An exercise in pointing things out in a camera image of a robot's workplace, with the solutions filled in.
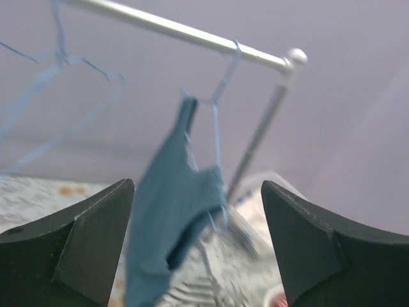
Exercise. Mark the grey white clothes rack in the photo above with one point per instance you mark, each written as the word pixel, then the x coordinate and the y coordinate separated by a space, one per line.
pixel 289 66

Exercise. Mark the floral table cloth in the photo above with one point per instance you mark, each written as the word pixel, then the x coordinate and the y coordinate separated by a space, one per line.
pixel 236 268

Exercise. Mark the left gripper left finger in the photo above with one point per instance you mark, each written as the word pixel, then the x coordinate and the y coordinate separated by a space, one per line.
pixel 68 258

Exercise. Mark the blue hanging garment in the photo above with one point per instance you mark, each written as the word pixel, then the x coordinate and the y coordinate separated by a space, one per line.
pixel 172 205

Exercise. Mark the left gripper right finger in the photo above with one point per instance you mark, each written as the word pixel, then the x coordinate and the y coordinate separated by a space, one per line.
pixel 328 260

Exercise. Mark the white plastic laundry basket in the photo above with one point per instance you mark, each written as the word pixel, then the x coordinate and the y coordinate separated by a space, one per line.
pixel 275 297

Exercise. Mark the blue hanger holding garment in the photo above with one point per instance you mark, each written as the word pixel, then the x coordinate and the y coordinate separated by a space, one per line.
pixel 214 101

